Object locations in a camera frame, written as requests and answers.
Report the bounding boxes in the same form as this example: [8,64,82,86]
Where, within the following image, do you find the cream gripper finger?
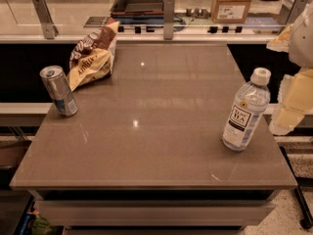
[269,69,313,135]
[266,24,293,53]

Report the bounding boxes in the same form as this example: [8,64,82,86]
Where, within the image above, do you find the clear plastic tea bottle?
[222,68,271,151]

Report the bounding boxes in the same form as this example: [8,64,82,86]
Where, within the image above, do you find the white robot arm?
[267,3,313,135]

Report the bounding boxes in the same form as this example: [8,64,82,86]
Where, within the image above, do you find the silver blue redbull can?
[40,66,78,117]

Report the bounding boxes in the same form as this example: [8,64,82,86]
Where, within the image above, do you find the cardboard box with label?
[210,0,252,24]

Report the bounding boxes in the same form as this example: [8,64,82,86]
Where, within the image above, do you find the brown open tray box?
[111,0,163,16]

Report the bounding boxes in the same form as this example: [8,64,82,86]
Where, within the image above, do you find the brown yellow chip bag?
[67,18,119,91]

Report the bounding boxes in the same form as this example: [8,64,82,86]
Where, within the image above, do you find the table drawer front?
[35,201,275,227]

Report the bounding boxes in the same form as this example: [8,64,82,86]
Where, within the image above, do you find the blue green items under table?
[14,211,59,235]

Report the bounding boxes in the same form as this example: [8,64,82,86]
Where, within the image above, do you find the right metal glass bracket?
[277,0,310,25]

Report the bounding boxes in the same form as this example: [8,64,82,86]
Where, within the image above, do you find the metal glass bracket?
[163,0,175,40]
[31,0,59,39]
[277,0,310,25]

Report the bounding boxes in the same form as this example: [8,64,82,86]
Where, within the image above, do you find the middle metal glass bracket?
[163,0,175,40]

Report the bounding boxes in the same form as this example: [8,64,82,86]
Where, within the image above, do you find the left metal glass bracket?
[31,0,59,39]

